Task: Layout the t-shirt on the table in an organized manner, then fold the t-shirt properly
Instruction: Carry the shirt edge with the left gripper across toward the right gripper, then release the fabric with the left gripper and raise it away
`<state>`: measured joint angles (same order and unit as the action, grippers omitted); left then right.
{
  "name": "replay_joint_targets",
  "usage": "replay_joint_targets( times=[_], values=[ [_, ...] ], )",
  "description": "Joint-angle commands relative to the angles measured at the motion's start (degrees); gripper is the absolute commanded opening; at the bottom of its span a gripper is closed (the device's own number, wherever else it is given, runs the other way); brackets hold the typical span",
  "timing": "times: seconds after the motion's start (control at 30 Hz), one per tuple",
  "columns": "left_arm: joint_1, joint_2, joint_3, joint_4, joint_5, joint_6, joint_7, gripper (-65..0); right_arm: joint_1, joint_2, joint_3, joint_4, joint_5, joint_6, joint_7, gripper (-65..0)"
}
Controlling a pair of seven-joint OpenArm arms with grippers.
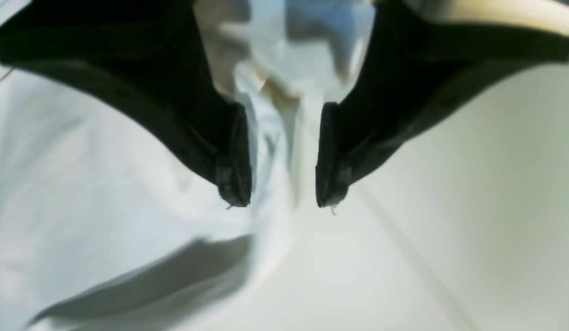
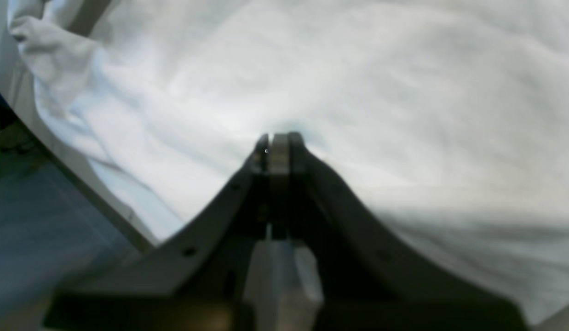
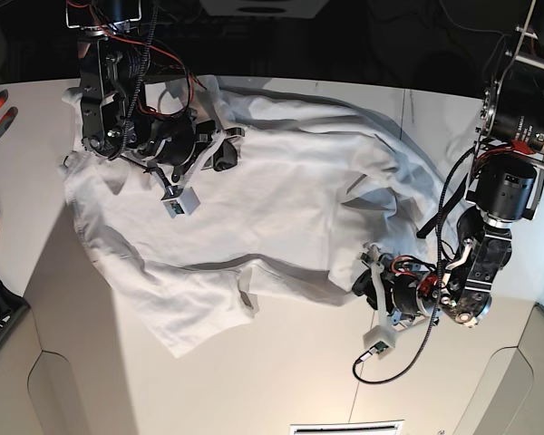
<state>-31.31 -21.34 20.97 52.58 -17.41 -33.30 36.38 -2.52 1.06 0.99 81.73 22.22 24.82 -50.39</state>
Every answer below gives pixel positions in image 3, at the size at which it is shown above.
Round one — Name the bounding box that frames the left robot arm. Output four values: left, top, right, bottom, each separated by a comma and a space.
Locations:
353, 1, 544, 355

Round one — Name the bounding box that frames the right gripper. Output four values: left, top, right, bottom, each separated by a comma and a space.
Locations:
140, 115, 245, 198

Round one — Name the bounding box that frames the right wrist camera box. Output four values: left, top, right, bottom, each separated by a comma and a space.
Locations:
161, 187, 200, 218

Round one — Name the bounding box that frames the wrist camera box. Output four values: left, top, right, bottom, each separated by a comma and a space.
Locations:
161, 187, 200, 218
363, 325, 397, 357

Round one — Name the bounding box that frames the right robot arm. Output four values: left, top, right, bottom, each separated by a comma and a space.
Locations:
65, 1, 244, 199

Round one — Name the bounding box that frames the white t-shirt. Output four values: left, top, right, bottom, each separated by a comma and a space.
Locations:
61, 76, 442, 357

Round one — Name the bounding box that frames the white vent grille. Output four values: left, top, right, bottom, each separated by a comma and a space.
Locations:
289, 420, 403, 435

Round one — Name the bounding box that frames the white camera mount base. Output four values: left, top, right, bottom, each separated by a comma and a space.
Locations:
199, 0, 328, 19

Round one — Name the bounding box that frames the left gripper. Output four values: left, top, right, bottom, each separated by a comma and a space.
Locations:
352, 244, 438, 344

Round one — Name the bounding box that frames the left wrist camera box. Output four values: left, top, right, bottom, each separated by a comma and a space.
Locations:
363, 325, 397, 357

